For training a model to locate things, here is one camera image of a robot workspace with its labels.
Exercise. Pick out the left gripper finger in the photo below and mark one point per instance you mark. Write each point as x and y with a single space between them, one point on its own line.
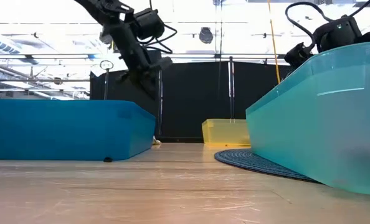
154 85
143 82

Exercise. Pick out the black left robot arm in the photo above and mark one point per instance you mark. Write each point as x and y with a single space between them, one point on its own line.
116 18

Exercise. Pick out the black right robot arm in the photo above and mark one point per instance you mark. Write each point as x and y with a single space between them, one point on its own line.
337 32

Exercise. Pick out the round disc on pole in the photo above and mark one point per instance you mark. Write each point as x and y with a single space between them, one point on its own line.
106 64

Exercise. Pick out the black partition panel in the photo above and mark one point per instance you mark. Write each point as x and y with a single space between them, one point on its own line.
191 99

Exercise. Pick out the dark round ceiling fixture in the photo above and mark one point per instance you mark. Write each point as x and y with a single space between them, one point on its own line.
206 35

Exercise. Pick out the teal translucent plastic bin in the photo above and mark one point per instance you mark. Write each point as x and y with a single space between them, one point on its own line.
322 124

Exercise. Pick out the yellow translucent plastic bin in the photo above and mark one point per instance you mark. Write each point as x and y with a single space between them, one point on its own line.
225 132

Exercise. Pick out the small black piece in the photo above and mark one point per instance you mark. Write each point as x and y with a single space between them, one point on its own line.
107 160

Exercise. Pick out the dark blue plastic bin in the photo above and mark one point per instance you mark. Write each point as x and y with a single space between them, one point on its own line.
63 130

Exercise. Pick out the dark round woven placemat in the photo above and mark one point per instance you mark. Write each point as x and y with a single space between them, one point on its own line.
244 160

